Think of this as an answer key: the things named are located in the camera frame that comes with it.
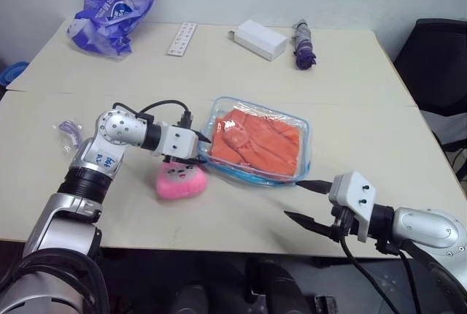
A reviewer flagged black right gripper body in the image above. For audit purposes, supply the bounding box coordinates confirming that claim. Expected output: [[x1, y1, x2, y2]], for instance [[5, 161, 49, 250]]
[[329, 205, 360, 244]]

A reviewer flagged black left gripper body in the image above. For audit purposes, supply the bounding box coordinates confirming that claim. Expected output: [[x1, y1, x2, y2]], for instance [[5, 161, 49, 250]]
[[160, 151, 186, 165]]

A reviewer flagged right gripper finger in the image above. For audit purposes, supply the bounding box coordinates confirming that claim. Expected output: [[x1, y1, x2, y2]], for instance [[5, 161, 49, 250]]
[[296, 179, 333, 196], [283, 210, 337, 239]]

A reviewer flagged clear plastic pouch blue trim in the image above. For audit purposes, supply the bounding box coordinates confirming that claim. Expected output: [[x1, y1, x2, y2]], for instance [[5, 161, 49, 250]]
[[198, 96, 313, 188]]

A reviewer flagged orange cloth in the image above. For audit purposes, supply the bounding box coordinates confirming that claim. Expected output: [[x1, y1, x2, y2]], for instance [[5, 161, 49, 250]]
[[211, 107, 302, 177]]

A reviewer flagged pink plush face toy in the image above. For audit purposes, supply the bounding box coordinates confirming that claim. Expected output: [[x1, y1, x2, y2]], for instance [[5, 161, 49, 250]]
[[155, 160, 209, 200]]

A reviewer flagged white power strip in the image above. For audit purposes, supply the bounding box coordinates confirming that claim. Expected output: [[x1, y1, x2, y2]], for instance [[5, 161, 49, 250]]
[[166, 21, 198, 57]]

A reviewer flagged small clear packet purple item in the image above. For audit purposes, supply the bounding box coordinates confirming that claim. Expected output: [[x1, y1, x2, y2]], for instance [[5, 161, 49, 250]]
[[53, 119, 87, 156]]

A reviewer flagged white cardboard box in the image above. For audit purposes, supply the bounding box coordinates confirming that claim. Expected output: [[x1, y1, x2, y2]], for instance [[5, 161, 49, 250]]
[[228, 19, 289, 62]]

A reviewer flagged purple folded umbrella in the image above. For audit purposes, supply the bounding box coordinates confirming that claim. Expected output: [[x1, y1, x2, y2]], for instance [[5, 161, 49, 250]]
[[291, 18, 318, 71]]

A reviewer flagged purple plastic shopping bag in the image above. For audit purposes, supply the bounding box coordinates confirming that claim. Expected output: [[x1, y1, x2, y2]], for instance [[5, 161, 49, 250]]
[[65, 0, 163, 61]]

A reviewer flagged black office chair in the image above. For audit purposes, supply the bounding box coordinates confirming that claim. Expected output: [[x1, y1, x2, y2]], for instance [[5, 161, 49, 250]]
[[393, 18, 467, 183]]

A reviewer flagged blue container lid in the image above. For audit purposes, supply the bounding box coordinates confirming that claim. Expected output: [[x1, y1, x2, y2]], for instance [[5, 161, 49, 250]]
[[0, 61, 30, 87]]

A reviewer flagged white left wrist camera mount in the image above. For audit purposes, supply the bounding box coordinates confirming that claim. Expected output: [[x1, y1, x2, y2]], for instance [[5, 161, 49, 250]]
[[159, 123, 200, 160]]

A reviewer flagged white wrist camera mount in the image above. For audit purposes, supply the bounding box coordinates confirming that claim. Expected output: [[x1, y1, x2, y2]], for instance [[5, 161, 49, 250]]
[[159, 123, 200, 160], [327, 170, 377, 244]]

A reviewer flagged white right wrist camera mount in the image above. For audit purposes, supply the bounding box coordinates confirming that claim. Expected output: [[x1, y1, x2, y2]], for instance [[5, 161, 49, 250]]
[[327, 170, 377, 244]]

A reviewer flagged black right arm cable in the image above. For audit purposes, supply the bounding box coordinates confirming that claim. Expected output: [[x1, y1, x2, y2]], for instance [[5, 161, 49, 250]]
[[337, 235, 420, 314]]

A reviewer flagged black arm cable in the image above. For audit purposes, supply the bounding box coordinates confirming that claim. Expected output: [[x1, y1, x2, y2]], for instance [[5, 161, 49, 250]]
[[337, 235, 420, 314], [138, 99, 194, 129]]

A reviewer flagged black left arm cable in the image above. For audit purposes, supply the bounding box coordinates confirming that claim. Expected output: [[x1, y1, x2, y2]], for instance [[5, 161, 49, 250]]
[[138, 99, 194, 129]]

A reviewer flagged thick black cable bundle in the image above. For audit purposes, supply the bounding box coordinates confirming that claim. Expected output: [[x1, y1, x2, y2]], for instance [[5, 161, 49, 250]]
[[10, 246, 111, 314]]

